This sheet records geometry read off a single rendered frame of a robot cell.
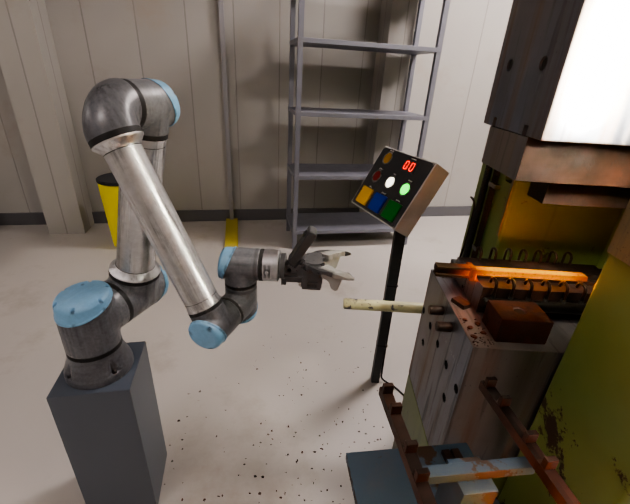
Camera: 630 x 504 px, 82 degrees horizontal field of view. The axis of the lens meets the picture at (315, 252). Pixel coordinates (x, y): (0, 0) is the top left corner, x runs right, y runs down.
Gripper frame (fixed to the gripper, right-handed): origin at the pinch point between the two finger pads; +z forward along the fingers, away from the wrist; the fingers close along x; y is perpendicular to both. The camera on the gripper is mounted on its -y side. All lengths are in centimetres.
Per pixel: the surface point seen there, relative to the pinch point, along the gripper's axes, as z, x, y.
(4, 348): -181, -64, 100
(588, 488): 47, 42, 26
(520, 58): 33, -5, -52
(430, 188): 30, -42, -11
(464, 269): 29.9, 1.4, -0.9
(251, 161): -82, -283, 37
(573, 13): 33, 10, -58
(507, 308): 36.3, 14.9, 1.9
